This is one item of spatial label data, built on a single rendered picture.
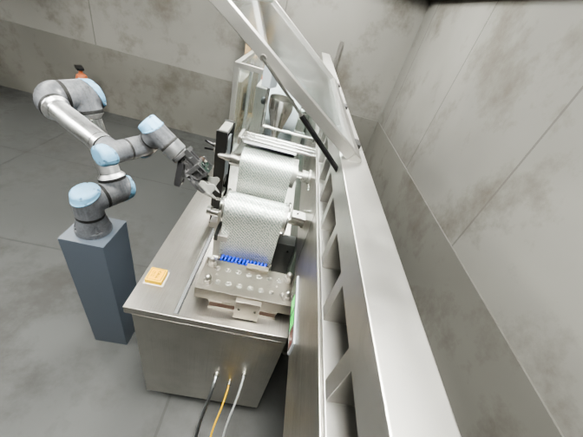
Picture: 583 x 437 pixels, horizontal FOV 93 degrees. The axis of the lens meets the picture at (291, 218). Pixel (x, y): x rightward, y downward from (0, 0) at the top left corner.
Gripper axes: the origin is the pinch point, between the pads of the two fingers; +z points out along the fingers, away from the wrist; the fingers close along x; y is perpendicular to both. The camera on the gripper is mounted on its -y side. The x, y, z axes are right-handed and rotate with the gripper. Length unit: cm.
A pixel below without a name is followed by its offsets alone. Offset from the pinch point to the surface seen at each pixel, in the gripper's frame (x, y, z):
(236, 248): -7.8, -6.4, 22.8
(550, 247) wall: 9, 106, 114
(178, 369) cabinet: -33, -67, 53
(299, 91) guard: -22, 55, -15
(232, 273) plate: -17.3, -9.6, 27.2
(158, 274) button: -17.3, -37.8, 10.0
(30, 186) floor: 121, -229, -74
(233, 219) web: -7.8, 3.5, 10.7
